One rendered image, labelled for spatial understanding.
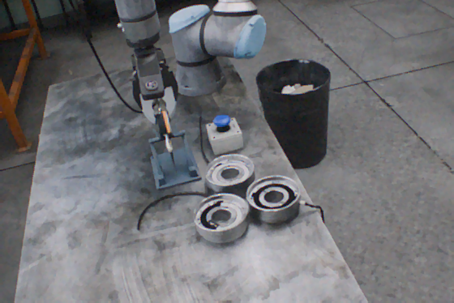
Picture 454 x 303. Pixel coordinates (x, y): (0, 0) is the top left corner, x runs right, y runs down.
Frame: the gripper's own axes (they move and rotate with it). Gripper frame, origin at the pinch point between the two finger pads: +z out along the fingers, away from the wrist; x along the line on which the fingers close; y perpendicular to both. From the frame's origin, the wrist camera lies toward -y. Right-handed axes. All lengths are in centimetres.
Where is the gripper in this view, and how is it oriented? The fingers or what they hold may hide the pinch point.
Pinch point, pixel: (162, 119)
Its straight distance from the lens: 111.5
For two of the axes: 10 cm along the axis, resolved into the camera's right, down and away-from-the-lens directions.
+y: -2.5, -5.7, 7.8
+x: -9.6, 2.5, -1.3
